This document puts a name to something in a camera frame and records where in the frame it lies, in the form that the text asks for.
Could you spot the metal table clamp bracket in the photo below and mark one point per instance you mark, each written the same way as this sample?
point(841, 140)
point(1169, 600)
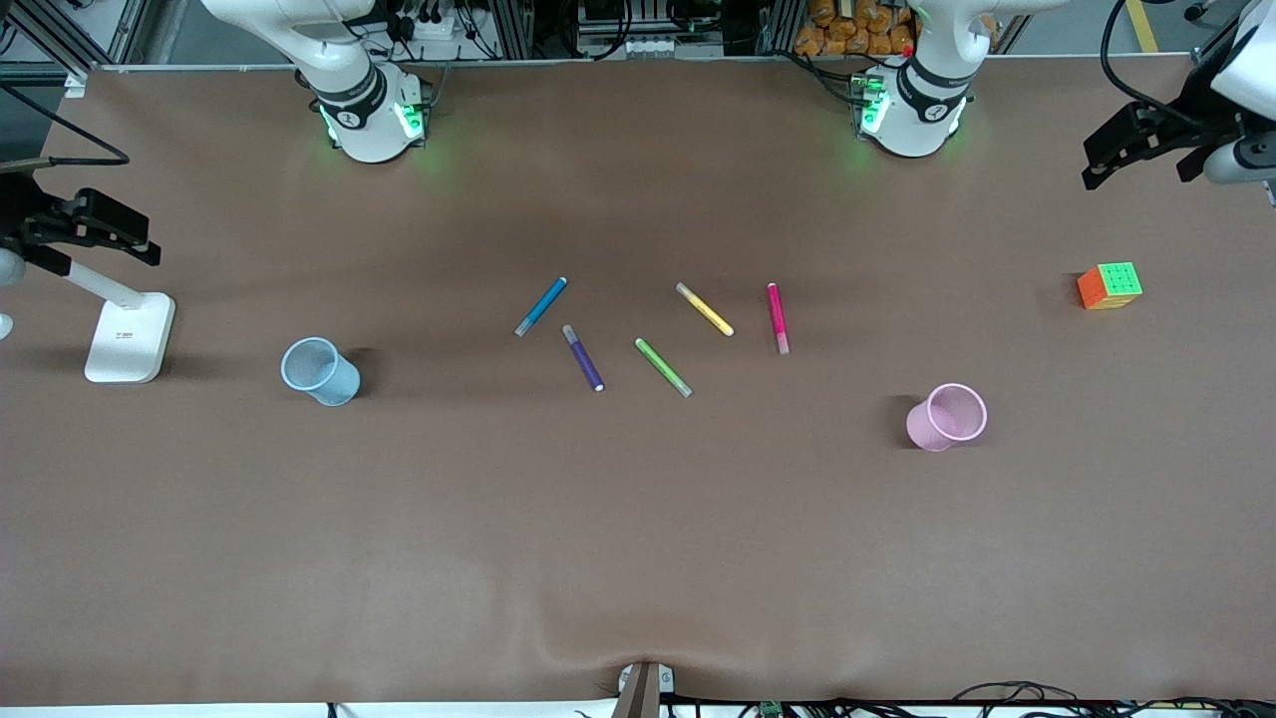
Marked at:
point(638, 693)

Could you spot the colourful puzzle cube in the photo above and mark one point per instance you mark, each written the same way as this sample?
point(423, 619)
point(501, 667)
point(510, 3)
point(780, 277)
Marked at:
point(1116, 282)

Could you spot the blue marker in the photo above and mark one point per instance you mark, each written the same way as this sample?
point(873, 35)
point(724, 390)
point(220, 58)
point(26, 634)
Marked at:
point(541, 306)

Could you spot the purple marker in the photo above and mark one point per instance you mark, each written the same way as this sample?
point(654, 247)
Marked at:
point(583, 359)

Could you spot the green marker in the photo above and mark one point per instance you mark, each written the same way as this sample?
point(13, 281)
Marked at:
point(663, 367)

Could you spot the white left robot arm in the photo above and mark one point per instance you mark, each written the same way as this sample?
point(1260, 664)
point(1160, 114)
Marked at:
point(912, 120)

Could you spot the blue mesh cup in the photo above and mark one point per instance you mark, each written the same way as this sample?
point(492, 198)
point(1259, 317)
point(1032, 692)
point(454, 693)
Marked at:
point(339, 384)

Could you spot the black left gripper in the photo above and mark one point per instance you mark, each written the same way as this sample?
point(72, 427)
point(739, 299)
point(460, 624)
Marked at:
point(1203, 124)

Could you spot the aluminium frame bar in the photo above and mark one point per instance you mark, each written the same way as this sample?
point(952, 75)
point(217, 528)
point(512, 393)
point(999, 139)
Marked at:
point(125, 35)

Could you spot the white desk lamp stand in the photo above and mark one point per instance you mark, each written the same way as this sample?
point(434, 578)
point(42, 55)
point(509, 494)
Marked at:
point(130, 344)

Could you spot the white corner bracket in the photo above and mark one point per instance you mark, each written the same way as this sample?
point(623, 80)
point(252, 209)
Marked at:
point(74, 86)

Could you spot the yellow marker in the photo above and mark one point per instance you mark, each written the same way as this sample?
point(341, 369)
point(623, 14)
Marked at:
point(705, 310)

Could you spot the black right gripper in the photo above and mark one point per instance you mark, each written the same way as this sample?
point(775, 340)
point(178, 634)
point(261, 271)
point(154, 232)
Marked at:
point(17, 211)

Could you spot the orange bagged items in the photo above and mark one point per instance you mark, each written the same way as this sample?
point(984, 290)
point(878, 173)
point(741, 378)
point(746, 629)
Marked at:
point(847, 35)

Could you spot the pink mesh cup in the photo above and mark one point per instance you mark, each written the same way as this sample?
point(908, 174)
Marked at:
point(927, 429)

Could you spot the white power strip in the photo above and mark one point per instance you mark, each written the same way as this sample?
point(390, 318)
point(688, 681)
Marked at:
point(434, 28)

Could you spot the pink marker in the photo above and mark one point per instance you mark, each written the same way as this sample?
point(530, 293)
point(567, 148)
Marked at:
point(777, 317)

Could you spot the white terminal strip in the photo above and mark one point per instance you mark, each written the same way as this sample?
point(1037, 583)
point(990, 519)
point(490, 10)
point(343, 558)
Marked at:
point(643, 46)

